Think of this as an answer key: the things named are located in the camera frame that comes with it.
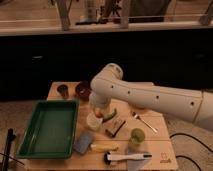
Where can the small dark cup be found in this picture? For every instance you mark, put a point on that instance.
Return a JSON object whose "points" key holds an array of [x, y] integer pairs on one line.
{"points": [[63, 91]]}

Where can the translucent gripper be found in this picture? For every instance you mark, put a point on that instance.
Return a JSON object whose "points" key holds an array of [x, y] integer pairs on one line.
{"points": [[105, 110]]}

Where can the green chili pepper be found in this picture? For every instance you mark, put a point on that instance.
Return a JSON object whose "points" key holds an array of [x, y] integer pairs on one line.
{"points": [[109, 116]]}

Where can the black tripod stand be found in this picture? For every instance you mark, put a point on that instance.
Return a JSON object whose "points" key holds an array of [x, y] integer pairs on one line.
{"points": [[6, 154]]}

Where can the dark brown bowl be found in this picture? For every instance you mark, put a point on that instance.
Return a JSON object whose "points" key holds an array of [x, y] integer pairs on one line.
{"points": [[83, 90]]}

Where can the green plastic tray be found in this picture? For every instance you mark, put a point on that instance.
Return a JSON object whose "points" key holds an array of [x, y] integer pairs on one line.
{"points": [[51, 131]]}

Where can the blue sponge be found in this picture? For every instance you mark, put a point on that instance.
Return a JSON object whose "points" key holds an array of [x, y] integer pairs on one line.
{"points": [[82, 144]]}

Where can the white paper cup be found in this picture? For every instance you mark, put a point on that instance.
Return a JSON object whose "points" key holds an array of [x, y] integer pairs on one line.
{"points": [[93, 122]]}

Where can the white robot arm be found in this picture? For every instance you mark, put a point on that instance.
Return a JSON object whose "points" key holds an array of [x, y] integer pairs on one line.
{"points": [[194, 106]]}

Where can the orange plastic bowl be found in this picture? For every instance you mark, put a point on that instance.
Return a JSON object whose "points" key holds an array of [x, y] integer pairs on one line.
{"points": [[139, 107]]}

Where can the white black-bristled brush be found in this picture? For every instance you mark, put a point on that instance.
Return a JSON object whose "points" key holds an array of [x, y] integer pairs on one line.
{"points": [[109, 158]]}

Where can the brown rectangular box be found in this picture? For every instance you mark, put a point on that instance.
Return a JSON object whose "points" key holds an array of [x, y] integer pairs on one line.
{"points": [[114, 126]]}

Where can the grey folded cloth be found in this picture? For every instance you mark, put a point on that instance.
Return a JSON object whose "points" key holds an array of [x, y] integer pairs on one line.
{"points": [[135, 165]]}

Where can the small yellow-red apple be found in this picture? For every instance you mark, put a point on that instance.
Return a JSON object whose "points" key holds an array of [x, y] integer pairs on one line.
{"points": [[98, 113]]}

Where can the yellow banana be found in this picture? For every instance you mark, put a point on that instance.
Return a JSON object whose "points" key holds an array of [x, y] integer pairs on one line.
{"points": [[103, 147]]}

